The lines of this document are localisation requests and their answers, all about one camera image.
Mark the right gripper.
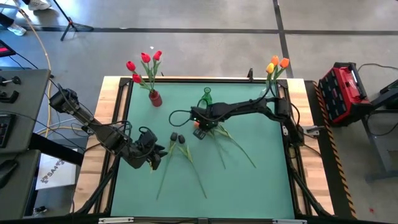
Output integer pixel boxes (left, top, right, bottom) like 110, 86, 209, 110
190, 105, 220, 141

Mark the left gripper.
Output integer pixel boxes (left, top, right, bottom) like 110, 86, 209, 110
124, 126, 169, 171

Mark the red artificial tulip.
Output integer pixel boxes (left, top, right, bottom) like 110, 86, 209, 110
150, 50, 163, 93
126, 60, 153, 93
141, 52, 155, 93
132, 73, 153, 93

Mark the yellow artificial tulip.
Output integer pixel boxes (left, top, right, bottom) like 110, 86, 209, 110
266, 63, 276, 91

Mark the green glass vase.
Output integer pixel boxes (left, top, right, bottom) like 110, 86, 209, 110
200, 86, 213, 107

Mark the ribbed red vase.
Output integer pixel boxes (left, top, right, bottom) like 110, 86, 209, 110
148, 90, 163, 108

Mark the bunch of tulips centre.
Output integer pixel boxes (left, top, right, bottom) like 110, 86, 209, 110
207, 126, 227, 170

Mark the green table mat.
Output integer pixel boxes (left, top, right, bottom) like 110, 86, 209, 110
110, 81, 295, 220

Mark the black support beam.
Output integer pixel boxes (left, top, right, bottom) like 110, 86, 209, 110
28, 133, 85, 166

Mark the white printed paper sheet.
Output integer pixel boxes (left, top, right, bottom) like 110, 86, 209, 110
35, 148, 78, 191

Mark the black plate hazard stripe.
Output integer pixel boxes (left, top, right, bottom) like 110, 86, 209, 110
304, 80, 359, 220

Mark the grey console panel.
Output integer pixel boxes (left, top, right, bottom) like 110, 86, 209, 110
0, 68, 52, 155
0, 149, 41, 221

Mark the red black tool case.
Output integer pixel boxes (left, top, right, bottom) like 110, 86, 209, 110
317, 61, 374, 127

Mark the black handset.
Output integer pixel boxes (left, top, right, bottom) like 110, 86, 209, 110
0, 159, 19, 189

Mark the black tripod stand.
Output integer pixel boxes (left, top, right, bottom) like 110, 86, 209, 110
51, 0, 94, 42

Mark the black keyboard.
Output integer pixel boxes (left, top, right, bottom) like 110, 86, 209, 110
0, 113, 13, 149

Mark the grey metal stand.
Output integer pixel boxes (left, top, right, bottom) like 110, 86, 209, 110
362, 108, 398, 183

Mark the black box red display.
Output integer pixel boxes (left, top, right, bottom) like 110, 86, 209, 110
0, 39, 16, 58

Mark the dark green device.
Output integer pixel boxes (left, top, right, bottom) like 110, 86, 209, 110
371, 79, 398, 110

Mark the person's leg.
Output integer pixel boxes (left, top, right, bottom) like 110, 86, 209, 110
0, 14, 15, 29

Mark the black metal table frame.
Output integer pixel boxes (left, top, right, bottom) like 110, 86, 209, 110
73, 76, 335, 218

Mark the silver end bracket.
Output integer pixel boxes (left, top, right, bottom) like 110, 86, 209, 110
272, 218, 307, 224
98, 217, 134, 224

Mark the yellow cable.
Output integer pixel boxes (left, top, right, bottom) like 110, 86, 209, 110
12, 0, 77, 139

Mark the black lever handle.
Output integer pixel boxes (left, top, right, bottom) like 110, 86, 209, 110
0, 90, 20, 104
0, 76, 22, 87

